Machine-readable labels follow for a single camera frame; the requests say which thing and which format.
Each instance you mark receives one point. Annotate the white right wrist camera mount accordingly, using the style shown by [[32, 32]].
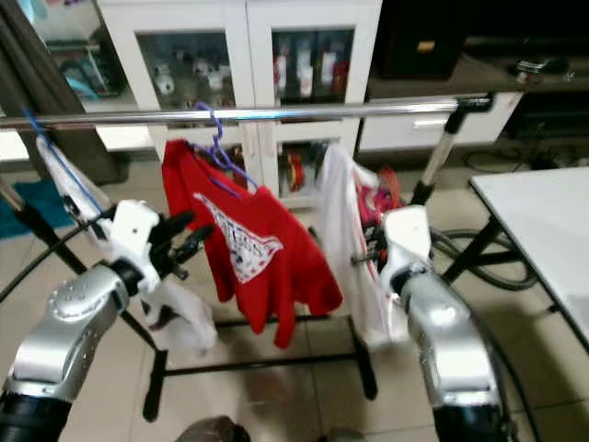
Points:
[[409, 235]]

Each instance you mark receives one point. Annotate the white printed t-shirt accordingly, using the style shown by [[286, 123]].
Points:
[[69, 184]]

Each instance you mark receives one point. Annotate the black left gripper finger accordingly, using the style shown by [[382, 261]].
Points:
[[173, 228], [191, 249]]

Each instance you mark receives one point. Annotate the white glass-door cabinet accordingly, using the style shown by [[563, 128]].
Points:
[[246, 55]]

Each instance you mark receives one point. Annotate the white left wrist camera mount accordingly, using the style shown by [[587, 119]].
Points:
[[133, 226]]

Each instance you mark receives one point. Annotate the purple hanger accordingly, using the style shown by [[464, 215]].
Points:
[[219, 124]]

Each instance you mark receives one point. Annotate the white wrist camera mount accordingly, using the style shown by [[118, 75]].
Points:
[[409, 235], [133, 226]]

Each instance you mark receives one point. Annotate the black box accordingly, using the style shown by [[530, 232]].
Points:
[[423, 37]]

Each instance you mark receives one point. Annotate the red hanger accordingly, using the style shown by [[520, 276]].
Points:
[[382, 198]]

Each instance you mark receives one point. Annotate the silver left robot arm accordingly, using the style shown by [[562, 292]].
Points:
[[69, 331]]

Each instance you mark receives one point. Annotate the white shirt green stripe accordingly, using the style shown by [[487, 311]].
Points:
[[345, 239]]

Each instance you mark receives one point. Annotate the teal rug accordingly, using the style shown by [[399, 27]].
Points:
[[28, 207]]

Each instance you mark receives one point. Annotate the chrome and black clothes rack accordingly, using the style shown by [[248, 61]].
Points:
[[331, 112]]

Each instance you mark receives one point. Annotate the red printed t-shirt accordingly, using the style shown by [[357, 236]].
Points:
[[276, 285]]

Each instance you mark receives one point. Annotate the white table black legs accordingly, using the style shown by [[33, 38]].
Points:
[[543, 230]]

